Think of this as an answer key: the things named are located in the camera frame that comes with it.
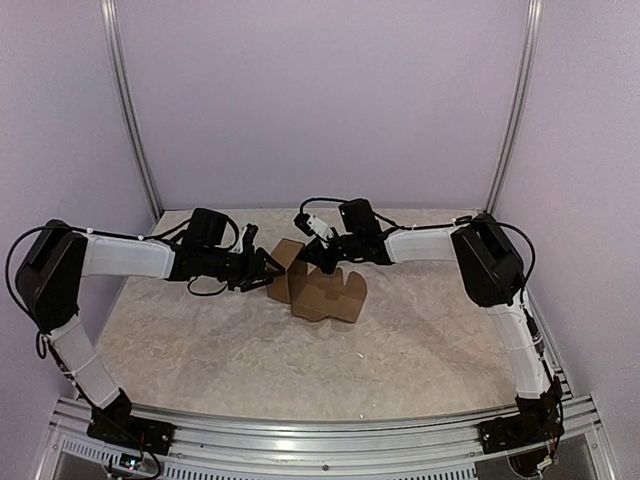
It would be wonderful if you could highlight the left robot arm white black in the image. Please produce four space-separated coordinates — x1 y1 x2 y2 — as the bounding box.
7 208 285 445

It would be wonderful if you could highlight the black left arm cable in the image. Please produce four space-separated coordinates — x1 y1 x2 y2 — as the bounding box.
4 224 176 326

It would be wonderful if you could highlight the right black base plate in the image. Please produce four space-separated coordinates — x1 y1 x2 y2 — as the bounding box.
477 414 564 454

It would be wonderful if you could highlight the brown cardboard paper box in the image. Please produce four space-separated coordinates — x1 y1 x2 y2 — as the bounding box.
266 238 368 324

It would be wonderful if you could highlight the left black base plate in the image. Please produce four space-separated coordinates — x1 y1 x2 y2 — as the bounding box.
87 396 175 455

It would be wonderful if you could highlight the left aluminium frame post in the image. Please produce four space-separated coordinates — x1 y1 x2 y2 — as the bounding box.
100 0 164 221

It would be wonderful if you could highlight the front aluminium rail frame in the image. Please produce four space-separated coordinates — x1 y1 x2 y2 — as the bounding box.
28 395 621 479

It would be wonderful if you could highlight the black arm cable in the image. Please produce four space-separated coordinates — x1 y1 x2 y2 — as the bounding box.
298 196 537 296
4 224 176 326

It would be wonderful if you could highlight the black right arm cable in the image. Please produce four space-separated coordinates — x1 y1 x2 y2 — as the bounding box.
298 196 537 296

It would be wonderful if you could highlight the right aluminium frame post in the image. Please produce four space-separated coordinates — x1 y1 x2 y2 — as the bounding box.
484 0 544 214

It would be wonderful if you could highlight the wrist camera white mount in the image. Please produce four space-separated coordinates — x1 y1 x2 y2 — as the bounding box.
294 212 336 242
230 223 259 255

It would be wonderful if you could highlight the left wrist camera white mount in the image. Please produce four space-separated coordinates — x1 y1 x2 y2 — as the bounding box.
230 223 259 255

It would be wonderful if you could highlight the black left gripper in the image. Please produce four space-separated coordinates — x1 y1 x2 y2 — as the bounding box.
202 243 285 291

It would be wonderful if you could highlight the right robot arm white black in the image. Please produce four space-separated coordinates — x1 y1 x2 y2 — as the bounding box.
294 198 564 450

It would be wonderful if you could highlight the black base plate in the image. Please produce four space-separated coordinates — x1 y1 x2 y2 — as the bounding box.
477 414 564 454
87 396 175 455

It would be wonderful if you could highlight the aluminium frame post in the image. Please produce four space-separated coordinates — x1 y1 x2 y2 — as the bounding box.
100 0 164 221
484 0 544 214

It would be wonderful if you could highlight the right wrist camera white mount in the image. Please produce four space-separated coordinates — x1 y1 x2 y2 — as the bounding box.
294 212 336 242

